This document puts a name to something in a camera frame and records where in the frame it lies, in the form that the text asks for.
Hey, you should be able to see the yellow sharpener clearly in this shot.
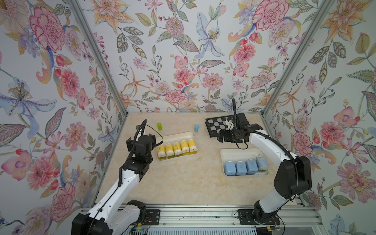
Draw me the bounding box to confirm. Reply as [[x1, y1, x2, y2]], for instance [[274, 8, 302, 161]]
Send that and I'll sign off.
[[188, 139, 197, 154], [165, 143, 175, 158], [173, 142, 182, 156], [157, 145, 166, 160], [181, 140, 190, 155]]

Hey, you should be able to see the white tray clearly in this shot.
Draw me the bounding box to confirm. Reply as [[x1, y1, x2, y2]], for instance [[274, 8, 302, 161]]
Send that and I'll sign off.
[[220, 148, 269, 178], [155, 132, 198, 161]]

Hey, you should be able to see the blue sharpener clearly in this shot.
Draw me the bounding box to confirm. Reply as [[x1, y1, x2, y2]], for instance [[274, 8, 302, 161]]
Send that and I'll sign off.
[[246, 160, 259, 175], [256, 156, 269, 171], [224, 161, 237, 176], [236, 161, 247, 176]]

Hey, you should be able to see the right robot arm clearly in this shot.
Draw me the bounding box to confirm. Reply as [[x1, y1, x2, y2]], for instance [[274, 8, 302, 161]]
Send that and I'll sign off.
[[217, 99, 312, 224]]

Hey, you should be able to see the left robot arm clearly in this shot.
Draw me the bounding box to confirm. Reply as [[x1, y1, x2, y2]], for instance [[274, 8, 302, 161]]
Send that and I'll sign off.
[[71, 120, 161, 235]]

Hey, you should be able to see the black white checkerboard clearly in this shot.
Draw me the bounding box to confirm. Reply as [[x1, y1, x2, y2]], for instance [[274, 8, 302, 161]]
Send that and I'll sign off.
[[205, 113, 253, 138]]

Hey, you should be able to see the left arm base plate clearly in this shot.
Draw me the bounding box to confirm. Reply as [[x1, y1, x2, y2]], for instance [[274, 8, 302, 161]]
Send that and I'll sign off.
[[142, 210, 161, 226]]

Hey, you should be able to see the aluminium mounting rail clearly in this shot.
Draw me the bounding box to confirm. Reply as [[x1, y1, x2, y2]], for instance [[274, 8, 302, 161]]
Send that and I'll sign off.
[[71, 207, 324, 235]]

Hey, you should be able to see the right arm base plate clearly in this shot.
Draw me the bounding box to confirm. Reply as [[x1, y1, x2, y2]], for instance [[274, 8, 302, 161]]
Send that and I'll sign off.
[[234, 209, 281, 226]]

